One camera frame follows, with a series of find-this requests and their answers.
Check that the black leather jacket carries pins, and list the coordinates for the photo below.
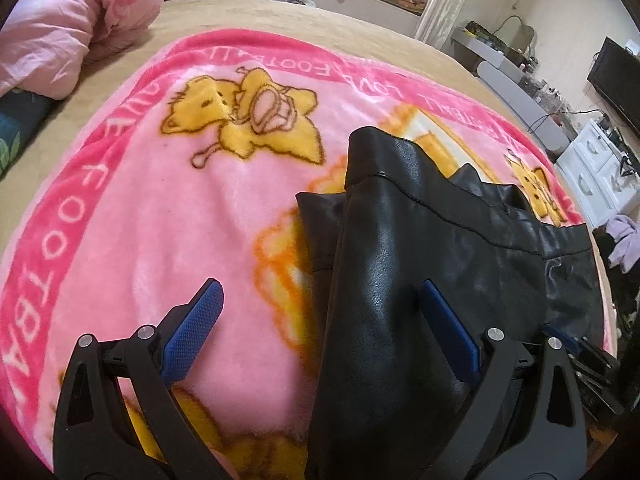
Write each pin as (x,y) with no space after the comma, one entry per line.
(400,260)

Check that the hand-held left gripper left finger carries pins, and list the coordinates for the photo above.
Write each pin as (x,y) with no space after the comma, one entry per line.
(192,330)

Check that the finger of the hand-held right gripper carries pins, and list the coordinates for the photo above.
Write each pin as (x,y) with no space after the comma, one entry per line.
(595,370)

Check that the grey cluttered desk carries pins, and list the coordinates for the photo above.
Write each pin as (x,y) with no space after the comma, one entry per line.
(520,95)

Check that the dark floral pillow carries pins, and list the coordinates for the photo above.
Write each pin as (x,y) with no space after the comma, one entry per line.
(15,130)

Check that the sheer white curtain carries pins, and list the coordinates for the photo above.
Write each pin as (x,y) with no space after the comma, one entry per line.
(440,5)

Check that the pink printed blanket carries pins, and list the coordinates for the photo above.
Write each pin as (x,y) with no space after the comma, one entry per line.
(150,210)

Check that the person's left hand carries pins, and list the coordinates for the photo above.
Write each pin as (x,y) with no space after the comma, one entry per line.
(225,466)

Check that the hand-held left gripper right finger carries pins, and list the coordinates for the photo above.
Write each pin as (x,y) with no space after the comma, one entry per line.
(452,332)

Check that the chair with looped back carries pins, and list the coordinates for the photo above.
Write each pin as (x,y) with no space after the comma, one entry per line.
(520,35)

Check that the pink quilt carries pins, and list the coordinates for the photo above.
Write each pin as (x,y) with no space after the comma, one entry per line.
(60,20)

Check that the white window seat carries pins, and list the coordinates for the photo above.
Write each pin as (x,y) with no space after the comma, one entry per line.
(350,12)

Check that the purple garment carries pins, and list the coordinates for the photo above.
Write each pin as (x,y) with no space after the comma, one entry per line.
(625,240)

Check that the bed with beige sheet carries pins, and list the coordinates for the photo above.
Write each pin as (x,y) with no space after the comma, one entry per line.
(250,17)

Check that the black television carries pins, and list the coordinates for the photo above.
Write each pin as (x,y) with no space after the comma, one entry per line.
(617,85)

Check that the white dresser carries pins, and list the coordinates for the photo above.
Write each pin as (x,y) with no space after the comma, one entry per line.
(595,170)

